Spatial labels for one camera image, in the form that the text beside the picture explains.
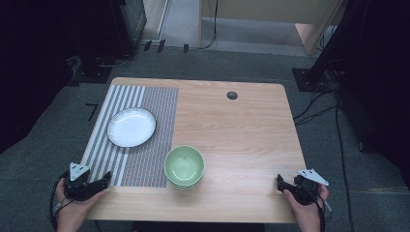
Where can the black stand base plate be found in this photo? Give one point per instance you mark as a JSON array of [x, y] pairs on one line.
[[92, 72]]

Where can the black cabinet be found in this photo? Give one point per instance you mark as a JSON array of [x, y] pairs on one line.
[[129, 25]]

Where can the person's right hand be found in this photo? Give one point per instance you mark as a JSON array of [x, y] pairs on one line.
[[306, 216]]

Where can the white round plate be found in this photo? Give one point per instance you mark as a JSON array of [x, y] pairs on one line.
[[131, 127]]

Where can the black tape floor mark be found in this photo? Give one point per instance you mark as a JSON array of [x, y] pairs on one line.
[[92, 109]]

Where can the grey round table grommet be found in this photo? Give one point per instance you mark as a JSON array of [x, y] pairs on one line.
[[232, 95]]

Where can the light wooden cabinet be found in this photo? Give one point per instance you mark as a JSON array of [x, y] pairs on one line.
[[274, 13]]

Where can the grey striped woven placemat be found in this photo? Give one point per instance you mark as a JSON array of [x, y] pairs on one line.
[[161, 129]]

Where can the small black floor bracket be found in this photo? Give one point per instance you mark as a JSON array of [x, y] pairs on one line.
[[147, 45], [161, 46], [186, 48]]

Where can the person's left hand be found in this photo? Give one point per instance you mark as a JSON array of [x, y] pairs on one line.
[[77, 211]]

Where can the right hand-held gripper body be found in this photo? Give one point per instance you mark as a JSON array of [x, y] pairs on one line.
[[306, 190]]

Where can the black curtain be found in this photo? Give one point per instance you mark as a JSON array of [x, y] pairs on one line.
[[29, 71], [380, 80]]

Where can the green bowl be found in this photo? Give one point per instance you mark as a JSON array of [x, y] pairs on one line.
[[183, 184], [184, 164], [184, 187]]

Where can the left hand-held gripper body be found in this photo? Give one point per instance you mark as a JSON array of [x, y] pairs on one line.
[[76, 185]]

